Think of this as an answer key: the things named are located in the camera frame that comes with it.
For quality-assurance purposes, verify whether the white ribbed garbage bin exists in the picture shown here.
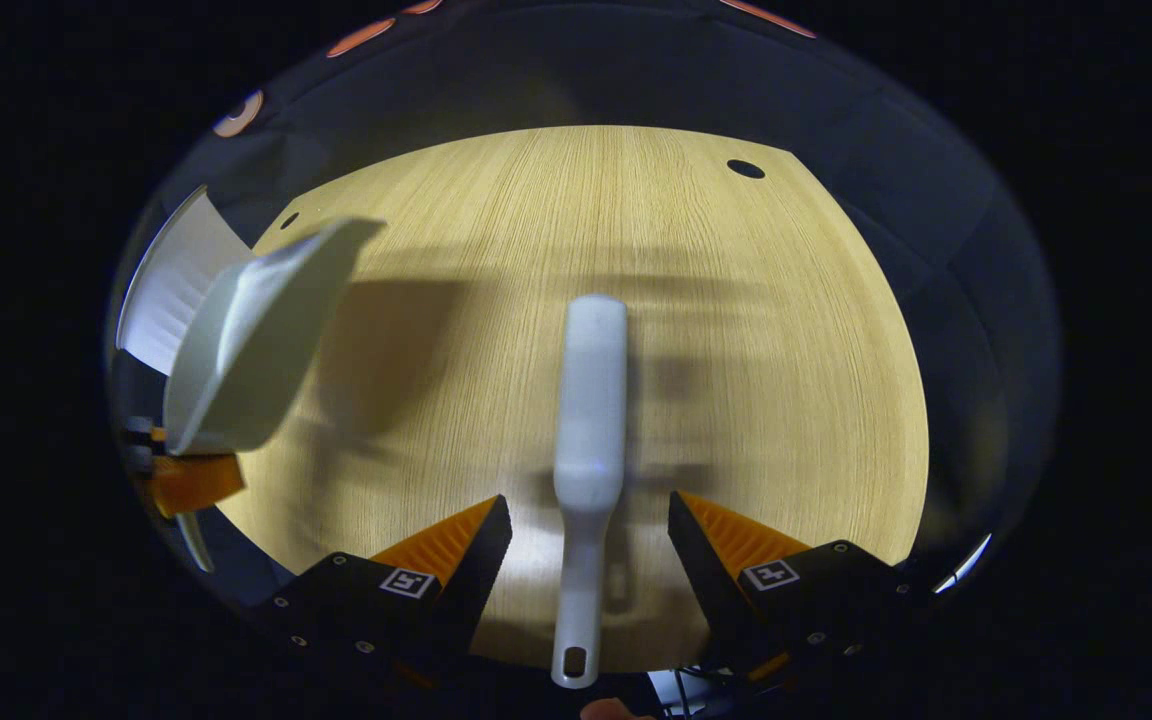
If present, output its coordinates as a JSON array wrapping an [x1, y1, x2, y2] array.
[[116, 185, 257, 377]]

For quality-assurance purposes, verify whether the small grey broom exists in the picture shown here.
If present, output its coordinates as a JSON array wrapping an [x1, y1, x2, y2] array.
[[551, 293, 630, 691]]

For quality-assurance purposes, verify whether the grey plastic dustpan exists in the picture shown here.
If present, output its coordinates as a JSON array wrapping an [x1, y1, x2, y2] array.
[[164, 217, 387, 456]]

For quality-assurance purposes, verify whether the wooden desktop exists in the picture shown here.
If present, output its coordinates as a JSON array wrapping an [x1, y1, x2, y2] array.
[[216, 125, 930, 673]]

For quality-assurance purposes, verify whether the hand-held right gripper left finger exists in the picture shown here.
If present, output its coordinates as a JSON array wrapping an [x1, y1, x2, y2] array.
[[256, 495, 515, 691]]

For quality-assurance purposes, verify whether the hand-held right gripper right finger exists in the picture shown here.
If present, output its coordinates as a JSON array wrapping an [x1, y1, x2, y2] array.
[[668, 490, 937, 687]]

